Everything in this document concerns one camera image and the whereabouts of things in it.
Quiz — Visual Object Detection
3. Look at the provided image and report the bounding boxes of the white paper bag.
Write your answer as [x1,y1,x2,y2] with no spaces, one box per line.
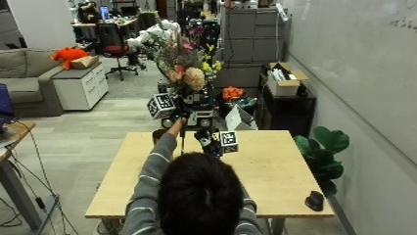
[223,104,259,131]

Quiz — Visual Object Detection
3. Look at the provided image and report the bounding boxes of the white marker cube glove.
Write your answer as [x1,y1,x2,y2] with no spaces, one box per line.
[146,92,177,120]
[217,130,240,154]

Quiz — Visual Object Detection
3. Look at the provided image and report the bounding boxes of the black side cabinet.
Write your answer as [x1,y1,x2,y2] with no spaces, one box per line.
[256,72,318,138]

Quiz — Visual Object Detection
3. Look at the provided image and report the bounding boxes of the cardboard box with papers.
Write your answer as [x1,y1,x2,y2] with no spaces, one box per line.
[264,61,310,98]

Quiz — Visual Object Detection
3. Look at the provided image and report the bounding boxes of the mixed flower bouquet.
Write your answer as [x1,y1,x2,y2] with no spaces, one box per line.
[125,19,223,99]

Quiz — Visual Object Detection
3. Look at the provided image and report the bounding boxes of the white marker cube left glove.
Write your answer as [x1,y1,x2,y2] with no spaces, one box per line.
[146,92,177,120]

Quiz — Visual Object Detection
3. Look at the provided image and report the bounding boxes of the orange plush toy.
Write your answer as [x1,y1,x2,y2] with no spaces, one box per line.
[49,46,90,71]

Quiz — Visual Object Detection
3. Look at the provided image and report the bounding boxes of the orange flower bunch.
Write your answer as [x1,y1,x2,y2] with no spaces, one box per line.
[220,85,246,101]

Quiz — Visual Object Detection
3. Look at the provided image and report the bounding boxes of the black computer mouse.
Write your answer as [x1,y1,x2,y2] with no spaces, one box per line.
[303,190,326,212]

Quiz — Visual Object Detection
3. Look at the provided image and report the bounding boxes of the white wall whiteboard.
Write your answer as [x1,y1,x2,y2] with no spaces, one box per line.
[283,0,417,165]

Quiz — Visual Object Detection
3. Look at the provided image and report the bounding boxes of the white drawer cabinet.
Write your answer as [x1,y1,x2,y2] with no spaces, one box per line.
[50,62,110,112]

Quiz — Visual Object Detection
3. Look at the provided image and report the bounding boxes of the black floor cable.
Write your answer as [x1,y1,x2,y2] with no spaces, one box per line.
[0,120,81,235]

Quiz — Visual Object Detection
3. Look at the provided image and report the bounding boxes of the white marker cube right glove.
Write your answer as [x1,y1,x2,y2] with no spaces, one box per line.
[217,130,240,154]

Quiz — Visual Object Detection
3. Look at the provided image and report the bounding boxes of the wooden side desk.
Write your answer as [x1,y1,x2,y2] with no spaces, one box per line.
[0,120,59,233]

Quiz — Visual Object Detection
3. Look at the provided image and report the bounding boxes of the grey sofa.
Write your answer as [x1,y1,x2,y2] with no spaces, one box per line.
[0,47,67,118]

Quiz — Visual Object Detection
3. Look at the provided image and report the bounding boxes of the green leafy potted plant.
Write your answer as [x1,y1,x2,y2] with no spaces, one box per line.
[291,125,351,198]

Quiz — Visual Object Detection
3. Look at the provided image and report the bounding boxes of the grey filing cabinets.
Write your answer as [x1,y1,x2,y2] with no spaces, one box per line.
[219,7,290,66]

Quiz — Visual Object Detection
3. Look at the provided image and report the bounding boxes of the the person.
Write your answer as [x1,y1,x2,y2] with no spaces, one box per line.
[119,152,264,235]

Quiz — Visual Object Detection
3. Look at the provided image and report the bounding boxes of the tan paper bag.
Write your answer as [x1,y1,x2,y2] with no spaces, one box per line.
[69,55,99,70]

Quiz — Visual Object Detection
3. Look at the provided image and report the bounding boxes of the black office chair red seat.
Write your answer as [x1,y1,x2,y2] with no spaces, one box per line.
[94,22,141,81]

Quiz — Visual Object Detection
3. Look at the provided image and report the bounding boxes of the cluttered background office desk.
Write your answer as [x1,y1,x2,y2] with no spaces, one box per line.
[70,9,161,45]

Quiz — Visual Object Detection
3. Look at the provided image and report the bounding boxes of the person's left hand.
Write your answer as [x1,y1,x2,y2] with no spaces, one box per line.
[171,94,195,121]

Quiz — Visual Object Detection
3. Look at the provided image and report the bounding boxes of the person's right hand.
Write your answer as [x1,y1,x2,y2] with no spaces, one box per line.
[193,127,224,159]

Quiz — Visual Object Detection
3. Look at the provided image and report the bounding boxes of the blue laptop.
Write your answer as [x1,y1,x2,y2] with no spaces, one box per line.
[0,82,18,133]

